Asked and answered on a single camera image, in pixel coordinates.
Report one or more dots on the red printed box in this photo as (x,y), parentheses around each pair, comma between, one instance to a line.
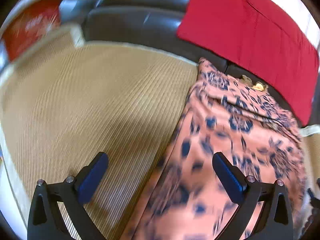
(32,24)

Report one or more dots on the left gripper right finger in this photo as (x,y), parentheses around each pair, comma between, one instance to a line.
(275,217)

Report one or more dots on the dark leather sofa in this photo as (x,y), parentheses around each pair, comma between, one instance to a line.
(154,23)

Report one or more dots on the woven bamboo seat mat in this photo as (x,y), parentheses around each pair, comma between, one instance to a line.
(65,100)

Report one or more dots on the orange floral garment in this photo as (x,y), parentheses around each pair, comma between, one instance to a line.
(184,198)

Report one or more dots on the red cloth on sofa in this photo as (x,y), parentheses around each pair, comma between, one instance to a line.
(263,39)

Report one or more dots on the brown yellow garment tag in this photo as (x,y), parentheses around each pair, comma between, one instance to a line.
(257,86)

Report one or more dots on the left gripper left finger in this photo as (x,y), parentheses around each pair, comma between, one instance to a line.
(45,220)

